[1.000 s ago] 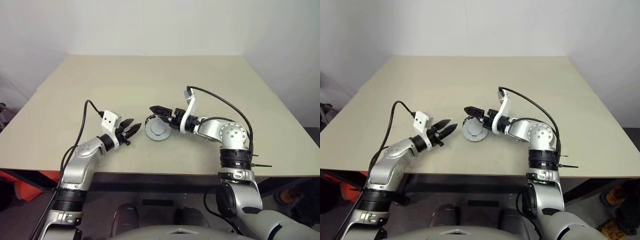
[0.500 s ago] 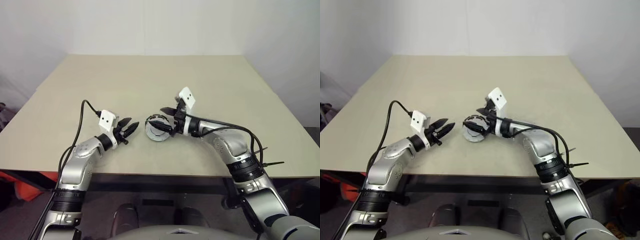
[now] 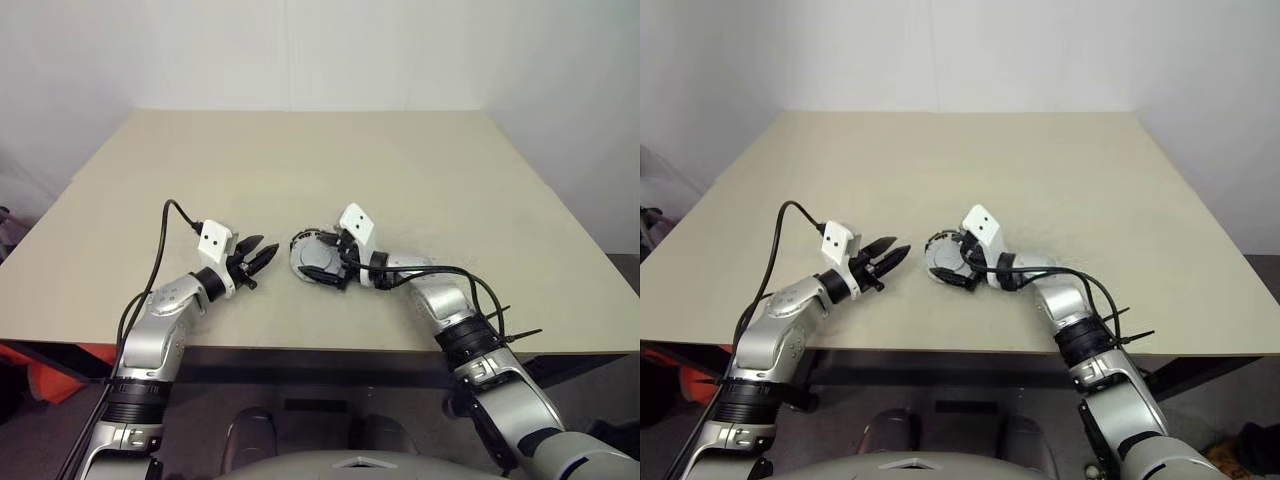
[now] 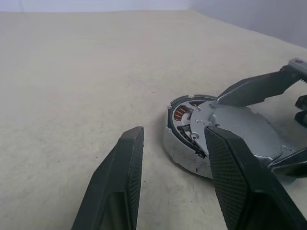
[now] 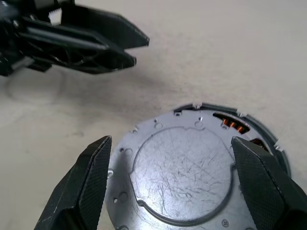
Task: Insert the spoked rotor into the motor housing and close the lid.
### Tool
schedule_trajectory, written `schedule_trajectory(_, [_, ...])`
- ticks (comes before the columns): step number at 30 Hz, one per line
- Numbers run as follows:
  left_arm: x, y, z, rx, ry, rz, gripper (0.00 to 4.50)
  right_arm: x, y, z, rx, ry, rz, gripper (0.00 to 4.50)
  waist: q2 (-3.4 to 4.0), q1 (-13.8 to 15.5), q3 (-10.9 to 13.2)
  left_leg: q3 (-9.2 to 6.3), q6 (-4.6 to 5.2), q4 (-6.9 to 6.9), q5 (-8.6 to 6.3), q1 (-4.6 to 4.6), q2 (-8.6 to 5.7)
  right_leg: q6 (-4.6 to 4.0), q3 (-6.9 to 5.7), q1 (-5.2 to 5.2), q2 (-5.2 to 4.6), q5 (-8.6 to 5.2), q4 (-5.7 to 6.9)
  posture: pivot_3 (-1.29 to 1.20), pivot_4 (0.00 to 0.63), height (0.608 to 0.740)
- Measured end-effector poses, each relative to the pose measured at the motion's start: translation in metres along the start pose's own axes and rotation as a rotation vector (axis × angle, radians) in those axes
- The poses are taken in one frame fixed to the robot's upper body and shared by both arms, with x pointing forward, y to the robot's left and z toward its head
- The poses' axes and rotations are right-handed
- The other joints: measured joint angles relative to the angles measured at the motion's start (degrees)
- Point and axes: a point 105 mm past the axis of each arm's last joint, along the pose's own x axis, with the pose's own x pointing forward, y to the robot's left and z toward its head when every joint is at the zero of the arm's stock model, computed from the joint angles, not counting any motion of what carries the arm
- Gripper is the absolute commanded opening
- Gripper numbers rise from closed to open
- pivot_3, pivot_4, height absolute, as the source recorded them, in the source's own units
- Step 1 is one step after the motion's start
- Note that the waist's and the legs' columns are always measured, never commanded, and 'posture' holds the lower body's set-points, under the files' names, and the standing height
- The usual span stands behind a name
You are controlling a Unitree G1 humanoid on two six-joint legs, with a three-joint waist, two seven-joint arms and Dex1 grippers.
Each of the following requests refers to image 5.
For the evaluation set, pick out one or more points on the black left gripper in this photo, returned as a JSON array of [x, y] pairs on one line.
[[21, 45]]

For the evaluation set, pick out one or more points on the grey metal motor lid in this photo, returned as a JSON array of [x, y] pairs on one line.
[[182, 167]]

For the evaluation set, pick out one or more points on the motor housing with copper windings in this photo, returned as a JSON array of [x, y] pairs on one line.
[[239, 124]]

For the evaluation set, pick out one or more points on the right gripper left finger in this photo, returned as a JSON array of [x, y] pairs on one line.
[[79, 187]]

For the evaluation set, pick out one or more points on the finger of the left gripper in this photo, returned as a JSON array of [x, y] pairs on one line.
[[115, 28], [103, 61]]

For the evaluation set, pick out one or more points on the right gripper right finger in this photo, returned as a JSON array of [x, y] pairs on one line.
[[268, 187]]

